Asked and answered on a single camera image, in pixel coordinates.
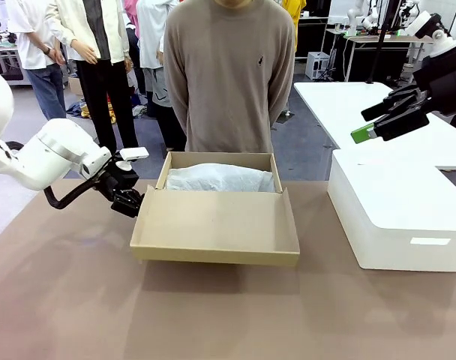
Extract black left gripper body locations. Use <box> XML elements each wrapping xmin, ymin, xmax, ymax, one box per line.
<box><xmin>94</xmin><ymin>158</ymin><xmax>141</xmax><ymax>200</ymax></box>

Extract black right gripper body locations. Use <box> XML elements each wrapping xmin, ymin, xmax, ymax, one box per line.
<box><xmin>412</xmin><ymin>43</ymin><xmax>456</xmax><ymax>116</ymax></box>

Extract brown cardboard shoe box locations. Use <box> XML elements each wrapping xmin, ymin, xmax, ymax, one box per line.
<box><xmin>129</xmin><ymin>151</ymin><xmax>301</xmax><ymax>269</ymax></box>

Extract white tissue paper sheet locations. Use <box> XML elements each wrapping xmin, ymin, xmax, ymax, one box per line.
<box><xmin>166</xmin><ymin>163</ymin><xmax>278</xmax><ymax>194</ymax></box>

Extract white plastic storage box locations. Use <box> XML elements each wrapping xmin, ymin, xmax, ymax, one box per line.
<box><xmin>327</xmin><ymin>148</ymin><xmax>456</xmax><ymax>273</ymax></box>

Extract black tripod pole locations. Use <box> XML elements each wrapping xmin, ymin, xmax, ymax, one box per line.
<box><xmin>365</xmin><ymin>0</ymin><xmax>401</xmax><ymax>85</ymax></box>

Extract white background work table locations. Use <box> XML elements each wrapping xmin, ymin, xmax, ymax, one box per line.
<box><xmin>325</xmin><ymin>28</ymin><xmax>436</xmax><ymax>83</ymax></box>

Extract mannequin cream jacket black trousers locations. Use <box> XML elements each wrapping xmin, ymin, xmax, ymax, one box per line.
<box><xmin>53</xmin><ymin>0</ymin><xmax>141</xmax><ymax>151</ymax></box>

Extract person in yellow top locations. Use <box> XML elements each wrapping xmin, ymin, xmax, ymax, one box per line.
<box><xmin>281</xmin><ymin>0</ymin><xmax>308</xmax><ymax>54</ymax></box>

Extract person white shirt grey shorts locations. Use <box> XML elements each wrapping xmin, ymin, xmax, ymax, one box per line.
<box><xmin>136</xmin><ymin>0</ymin><xmax>188</xmax><ymax>151</ymax></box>

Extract person in beige sweater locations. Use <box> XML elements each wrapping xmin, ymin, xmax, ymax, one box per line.
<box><xmin>163</xmin><ymin>0</ymin><xmax>298</xmax><ymax>154</ymax></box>

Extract person white shirt blue jeans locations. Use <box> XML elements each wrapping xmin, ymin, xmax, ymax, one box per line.
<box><xmin>4</xmin><ymin>0</ymin><xmax>70</xmax><ymax>122</ymax></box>

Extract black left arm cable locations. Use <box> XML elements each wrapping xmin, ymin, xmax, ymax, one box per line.
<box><xmin>43</xmin><ymin>175</ymin><xmax>115</xmax><ymax>211</ymax></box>

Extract white open frame cube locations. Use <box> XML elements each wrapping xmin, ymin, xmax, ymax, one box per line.
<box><xmin>306</xmin><ymin>51</ymin><xmax>332</xmax><ymax>81</ymax></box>

